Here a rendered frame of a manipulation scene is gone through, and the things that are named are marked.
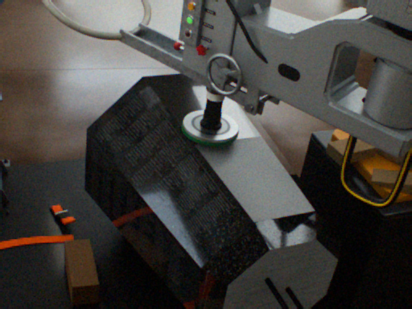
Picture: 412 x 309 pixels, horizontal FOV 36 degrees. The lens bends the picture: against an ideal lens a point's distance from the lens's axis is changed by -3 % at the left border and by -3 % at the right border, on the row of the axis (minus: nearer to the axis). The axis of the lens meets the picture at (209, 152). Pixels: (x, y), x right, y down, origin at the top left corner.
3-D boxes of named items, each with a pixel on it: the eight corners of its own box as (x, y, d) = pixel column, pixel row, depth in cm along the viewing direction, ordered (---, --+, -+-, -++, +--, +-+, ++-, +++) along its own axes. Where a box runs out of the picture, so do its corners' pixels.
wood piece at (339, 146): (360, 143, 279) (362, 133, 276) (375, 156, 272) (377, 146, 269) (325, 152, 269) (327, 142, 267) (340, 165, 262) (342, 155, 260)
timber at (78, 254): (63, 258, 304) (63, 240, 297) (88, 257, 307) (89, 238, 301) (72, 306, 281) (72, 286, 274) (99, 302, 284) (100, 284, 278)
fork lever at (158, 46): (284, 100, 237) (286, 89, 234) (254, 118, 224) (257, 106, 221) (145, 30, 267) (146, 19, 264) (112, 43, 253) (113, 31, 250)
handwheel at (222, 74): (253, 95, 223) (260, 55, 215) (236, 105, 216) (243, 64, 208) (218, 78, 230) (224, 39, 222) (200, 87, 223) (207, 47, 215)
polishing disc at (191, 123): (238, 117, 260) (239, 114, 260) (236, 146, 243) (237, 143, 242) (185, 109, 260) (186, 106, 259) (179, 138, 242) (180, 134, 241)
